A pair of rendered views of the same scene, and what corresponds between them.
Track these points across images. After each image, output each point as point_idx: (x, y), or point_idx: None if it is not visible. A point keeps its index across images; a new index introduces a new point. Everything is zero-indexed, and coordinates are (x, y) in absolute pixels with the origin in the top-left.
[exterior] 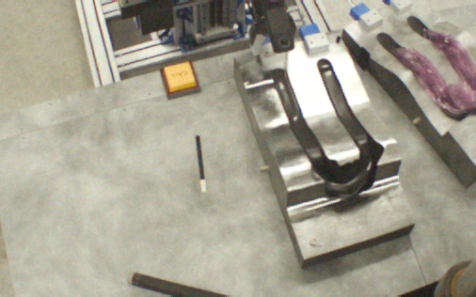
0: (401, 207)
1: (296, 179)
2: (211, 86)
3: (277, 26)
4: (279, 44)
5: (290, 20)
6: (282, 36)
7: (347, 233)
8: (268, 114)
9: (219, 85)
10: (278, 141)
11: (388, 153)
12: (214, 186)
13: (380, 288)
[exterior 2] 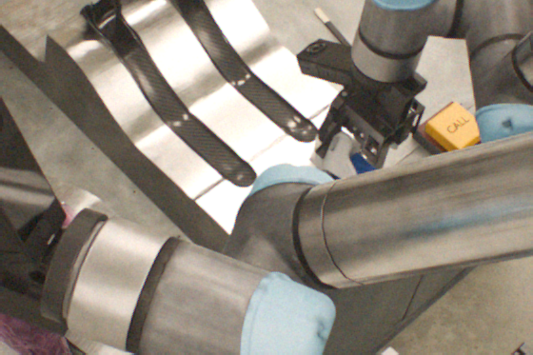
0: (21, 27)
1: None
2: (402, 150)
3: (341, 51)
4: (321, 41)
5: (331, 110)
6: (324, 49)
7: None
8: (286, 72)
9: (391, 158)
10: (249, 28)
11: (73, 31)
12: (307, 20)
13: None
